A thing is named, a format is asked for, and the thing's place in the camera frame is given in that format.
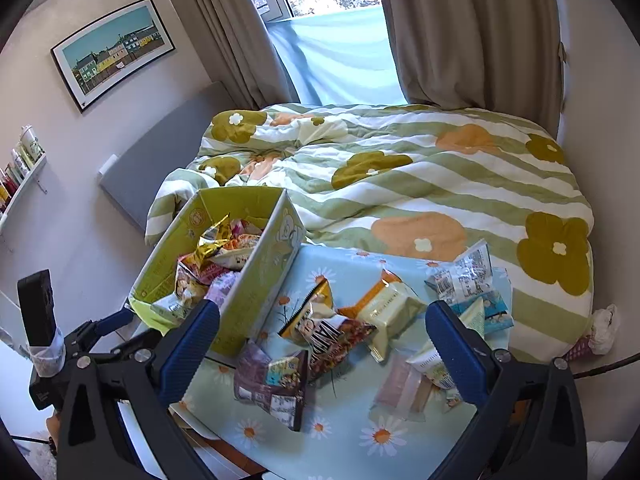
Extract green striped floral blanket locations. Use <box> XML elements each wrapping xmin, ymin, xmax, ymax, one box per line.
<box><xmin>144</xmin><ymin>102</ymin><xmax>597</xmax><ymax>362</ymax></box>

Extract grey padded headboard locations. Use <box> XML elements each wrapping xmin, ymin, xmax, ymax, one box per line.
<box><xmin>96</xmin><ymin>81</ymin><xmax>237</xmax><ymax>232</ymax></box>

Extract black clothes rack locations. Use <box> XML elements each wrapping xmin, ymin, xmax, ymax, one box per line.
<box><xmin>569</xmin><ymin>342</ymin><xmax>640</xmax><ymax>382</ymax></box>

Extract pale green snack packet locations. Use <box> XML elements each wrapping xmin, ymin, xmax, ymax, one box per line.
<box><xmin>457</xmin><ymin>296</ymin><xmax>487</xmax><ymax>337</ymax></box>
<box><xmin>406</xmin><ymin>340</ymin><xmax>467</xmax><ymax>409</ymax></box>

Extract wall poster of houses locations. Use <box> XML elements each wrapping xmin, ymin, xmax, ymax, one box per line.
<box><xmin>50</xmin><ymin>0</ymin><xmax>177</xmax><ymax>114</ymax></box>

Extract white cartoon snack packet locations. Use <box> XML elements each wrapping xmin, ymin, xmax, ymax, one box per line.
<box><xmin>149</xmin><ymin>287</ymin><xmax>202</xmax><ymax>322</ymax></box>

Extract crumpled white plastic bag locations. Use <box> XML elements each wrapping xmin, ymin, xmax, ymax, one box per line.
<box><xmin>566</xmin><ymin>304</ymin><xmax>622</xmax><ymax>362</ymax></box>

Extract pink translucent snack packet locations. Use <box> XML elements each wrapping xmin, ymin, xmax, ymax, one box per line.
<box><xmin>370</xmin><ymin>359</ymin><xmax>433</xmax><ymax>423</ymax></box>

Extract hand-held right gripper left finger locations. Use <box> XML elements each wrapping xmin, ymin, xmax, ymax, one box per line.
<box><xmin>57</xmin><ymin>300</ymin><xmax>221</xmax><ymax>480</ymax></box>

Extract white wall shelf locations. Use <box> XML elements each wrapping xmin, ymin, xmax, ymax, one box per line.
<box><xmin>0</xmin><ymin>152</ymin><xmax>49</xmax><ymax>233</ymax></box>

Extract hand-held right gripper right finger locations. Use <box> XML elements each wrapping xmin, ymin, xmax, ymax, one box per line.
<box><xmin>425</xmin><ymin>301</ymin><xmax>586</xmax><ymax>480</ymax></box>

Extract light blue cloth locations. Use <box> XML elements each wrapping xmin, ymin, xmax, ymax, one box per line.
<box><xmin>266</xmin><ymin>6</ymin><xmax>409</xmax><ymax>109</ymax></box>

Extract pink lilac snack packet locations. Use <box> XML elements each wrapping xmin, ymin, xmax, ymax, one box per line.
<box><xmin>206</xmin><ymin>274</ymin><xmax>244</xmax><ymax>307</ymax></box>

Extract green cardboard box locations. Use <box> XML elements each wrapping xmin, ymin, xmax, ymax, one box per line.
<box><xmin>127</xmin><ymin>186</ymin><xmax>307</xmax><ymax>357</ymax></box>

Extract brown pretzel snack bag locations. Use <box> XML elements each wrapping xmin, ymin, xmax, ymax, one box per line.
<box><xmin>277</xmin><ymin>280</ymin><xmax>378</xmax><ymax>383</ymax></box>

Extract row of bottles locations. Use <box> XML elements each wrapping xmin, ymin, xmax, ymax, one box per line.
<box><xmin>0</xmin><ymin>124</ymin><xmax>47</xmax><ymax>213</ymax></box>

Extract dark purple cartoon snack packet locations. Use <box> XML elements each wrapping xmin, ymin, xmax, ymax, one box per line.
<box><xmin>234</xmin><ymin>342</ymin><xmax>310</xmax><ymax>432</ymax></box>

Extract cream pastry packet orange ends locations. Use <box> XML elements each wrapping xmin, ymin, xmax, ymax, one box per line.
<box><xmin>339</xmin><ymin>269</ymin><xmax>428</xmax><ymax>363</ymax></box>

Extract beige curtain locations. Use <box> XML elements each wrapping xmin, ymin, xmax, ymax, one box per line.
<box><xmin>371</xmin><ymin>0</ymin><xmax>567</xmax><ymax>132</ymax></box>
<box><xmin>150</xmin><ymin>0</ymin><xmax>302</xmax><ymax>112</ymax></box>

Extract orange sticks snack packet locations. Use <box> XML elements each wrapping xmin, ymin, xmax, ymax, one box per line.
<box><xmin>215</xmin><ymin>217</ymin><xmax>267</xmax><ymax>272</ymax></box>

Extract white wall socket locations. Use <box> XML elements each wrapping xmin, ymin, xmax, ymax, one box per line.
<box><xmin>97</xmin><ymin>152</ymin><xmax>122</xmax><ymax>179</ymax></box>

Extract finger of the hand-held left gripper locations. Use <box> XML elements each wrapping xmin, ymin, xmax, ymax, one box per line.
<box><xmin>64</xmin><ymin>309</ymin><xmax>151</xmax><ymax>361</ymax></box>

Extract grey white snack packet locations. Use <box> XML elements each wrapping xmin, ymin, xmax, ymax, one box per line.
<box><xmin>424</xmin><ymin>239</ymin><xmax>496</xmax><ymax>303</ymax></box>

